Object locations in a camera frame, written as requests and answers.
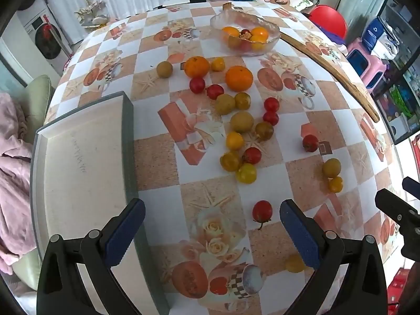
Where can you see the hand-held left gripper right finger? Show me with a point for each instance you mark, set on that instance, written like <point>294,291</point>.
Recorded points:
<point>300,233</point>

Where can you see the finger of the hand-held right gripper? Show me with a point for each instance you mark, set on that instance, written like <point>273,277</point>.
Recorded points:
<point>411,186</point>
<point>393,205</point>

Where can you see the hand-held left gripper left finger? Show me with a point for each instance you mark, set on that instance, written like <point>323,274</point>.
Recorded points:
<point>126,229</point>

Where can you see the white rectangular tray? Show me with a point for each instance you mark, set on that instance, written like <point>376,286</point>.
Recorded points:
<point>82,157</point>

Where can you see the red crates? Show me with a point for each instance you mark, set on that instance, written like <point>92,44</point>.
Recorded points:
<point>398,285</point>

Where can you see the black framed glass cabinet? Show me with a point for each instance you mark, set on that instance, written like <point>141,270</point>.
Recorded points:
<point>403,105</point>

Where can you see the brownish green tomato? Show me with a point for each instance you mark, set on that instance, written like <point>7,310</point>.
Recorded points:
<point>264,130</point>

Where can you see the pink plastic stool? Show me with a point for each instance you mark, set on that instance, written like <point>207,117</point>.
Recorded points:
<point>370,69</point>

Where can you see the pink blanket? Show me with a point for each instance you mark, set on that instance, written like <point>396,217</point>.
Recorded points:
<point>13,177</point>

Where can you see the long curved wooden board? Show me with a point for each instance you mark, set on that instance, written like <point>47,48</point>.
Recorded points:
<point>328,64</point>

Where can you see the blue printed bag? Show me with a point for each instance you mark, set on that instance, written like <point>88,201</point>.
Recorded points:
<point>372,34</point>

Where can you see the green sofa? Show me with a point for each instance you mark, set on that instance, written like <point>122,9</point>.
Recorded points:
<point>36,95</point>

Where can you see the orange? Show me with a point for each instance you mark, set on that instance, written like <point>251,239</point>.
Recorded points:
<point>196,67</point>
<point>230,31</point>
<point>259,33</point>
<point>239,78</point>

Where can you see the red plastic stool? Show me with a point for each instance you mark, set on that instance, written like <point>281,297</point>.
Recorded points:
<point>328,19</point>

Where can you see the white washing machine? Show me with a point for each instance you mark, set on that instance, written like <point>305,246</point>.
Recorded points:
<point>32,23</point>

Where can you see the clear glass bowl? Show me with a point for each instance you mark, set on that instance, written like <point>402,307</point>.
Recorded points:
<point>223,18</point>

